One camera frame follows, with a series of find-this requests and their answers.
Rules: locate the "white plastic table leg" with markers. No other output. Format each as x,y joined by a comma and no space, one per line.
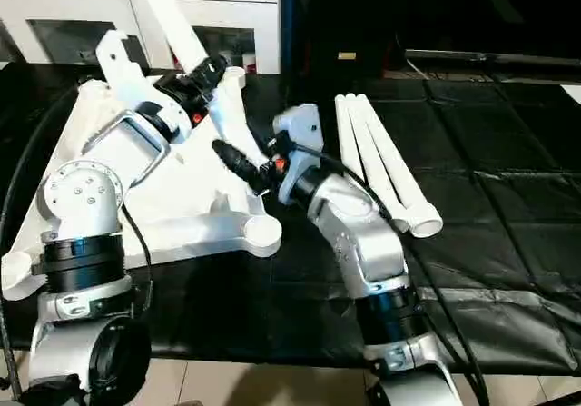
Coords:
399,165
381,165
363,161
168,15

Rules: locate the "black metal rail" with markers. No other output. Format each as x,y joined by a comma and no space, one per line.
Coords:
490,58

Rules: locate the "black work mat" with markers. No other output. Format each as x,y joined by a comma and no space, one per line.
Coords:
508,197

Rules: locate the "small tan block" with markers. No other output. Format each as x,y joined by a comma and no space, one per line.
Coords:
346,56

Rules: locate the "white glass-door cabinet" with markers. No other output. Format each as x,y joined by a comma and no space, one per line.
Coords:
73,2

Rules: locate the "white plastic table top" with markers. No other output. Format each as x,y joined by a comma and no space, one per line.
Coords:
172,197

